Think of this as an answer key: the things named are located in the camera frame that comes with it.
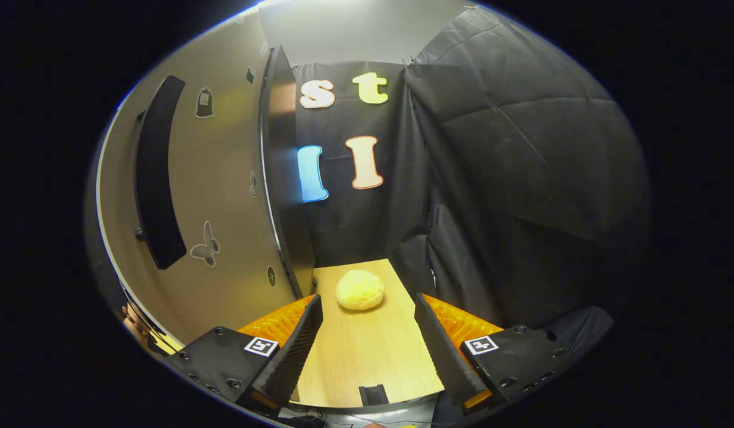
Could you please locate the black backdrop cloth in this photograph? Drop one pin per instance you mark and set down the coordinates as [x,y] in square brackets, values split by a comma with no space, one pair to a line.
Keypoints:
[521,148]

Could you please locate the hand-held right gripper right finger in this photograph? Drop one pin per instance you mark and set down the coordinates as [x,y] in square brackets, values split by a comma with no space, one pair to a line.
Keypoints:
[447,362]

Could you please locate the yellow round bun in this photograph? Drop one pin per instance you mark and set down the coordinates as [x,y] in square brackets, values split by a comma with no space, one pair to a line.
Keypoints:
[359,290]

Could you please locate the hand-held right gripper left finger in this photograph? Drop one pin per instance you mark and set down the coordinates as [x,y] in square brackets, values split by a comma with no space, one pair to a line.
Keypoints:
[289,362]

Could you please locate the grey cabinet door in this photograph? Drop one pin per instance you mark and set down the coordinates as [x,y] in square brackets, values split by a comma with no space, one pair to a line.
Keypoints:
[224,178]

